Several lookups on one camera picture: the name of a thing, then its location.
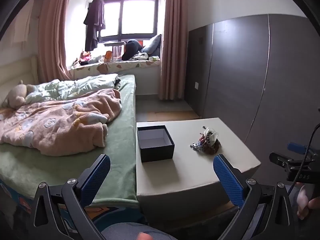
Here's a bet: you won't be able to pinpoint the pile of mixed jewelry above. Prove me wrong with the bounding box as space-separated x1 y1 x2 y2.
189 126 221 155

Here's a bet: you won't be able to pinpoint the person's right hand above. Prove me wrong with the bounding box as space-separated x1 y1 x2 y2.
297 184 320 218

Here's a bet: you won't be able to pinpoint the person's leg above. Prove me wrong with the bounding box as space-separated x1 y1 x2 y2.
101 222 225 240

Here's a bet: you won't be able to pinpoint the cream leather table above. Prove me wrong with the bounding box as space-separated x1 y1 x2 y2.
136 117 261 227

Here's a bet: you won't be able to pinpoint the bed with green sheet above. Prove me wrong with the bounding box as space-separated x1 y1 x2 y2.
0 74 140 230

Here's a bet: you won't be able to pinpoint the heap of soft toys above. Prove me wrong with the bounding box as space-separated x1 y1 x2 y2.
79 51 103 65

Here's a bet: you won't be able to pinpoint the grey pillow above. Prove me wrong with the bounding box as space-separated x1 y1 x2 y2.
140 34 162 56

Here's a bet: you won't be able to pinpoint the black jewelry box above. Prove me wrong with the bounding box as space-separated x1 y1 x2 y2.
137 125 175 163

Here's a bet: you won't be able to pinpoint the pink fleece blanket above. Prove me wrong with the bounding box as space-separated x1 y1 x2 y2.
0 89 122 157

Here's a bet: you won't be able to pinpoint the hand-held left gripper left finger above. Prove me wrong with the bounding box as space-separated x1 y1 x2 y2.
32 154 111 240

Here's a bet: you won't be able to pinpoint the patterned window seat cushion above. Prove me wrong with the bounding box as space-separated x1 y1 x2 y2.
69 61 160 79

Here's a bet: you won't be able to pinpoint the dark framed window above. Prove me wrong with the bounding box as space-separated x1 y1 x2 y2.
87 0 160 44

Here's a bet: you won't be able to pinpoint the grey wardrobe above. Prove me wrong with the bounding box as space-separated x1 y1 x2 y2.
187 14 320 180

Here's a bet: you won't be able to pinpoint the cream padded headboard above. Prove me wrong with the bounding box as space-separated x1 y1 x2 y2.
0 55 39 105

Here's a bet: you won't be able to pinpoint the small white folding table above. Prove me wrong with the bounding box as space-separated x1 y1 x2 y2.
104 41 125 62

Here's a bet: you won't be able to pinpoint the flat cardboard sheet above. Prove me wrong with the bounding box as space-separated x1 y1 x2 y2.
147 110 200 122

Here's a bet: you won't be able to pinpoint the beige plush toy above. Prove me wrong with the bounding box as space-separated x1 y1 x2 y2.
2 80 37 109

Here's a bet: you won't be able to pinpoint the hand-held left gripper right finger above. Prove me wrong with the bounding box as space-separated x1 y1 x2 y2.
213 154 297 240

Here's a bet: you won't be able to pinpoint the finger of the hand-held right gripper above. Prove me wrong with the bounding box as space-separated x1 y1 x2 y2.
287 142 320 155
269 152 302 166

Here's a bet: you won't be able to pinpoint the hanging dark clothes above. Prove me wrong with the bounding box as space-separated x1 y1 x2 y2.
84 0 105 52

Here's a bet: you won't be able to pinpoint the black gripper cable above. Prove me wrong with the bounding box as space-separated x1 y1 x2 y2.
287 123 320 195

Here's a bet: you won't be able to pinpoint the dark bag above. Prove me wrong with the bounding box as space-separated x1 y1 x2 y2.
122 39 145 61

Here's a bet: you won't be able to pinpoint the pale green quilt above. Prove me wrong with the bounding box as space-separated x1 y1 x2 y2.
25 74 121 103

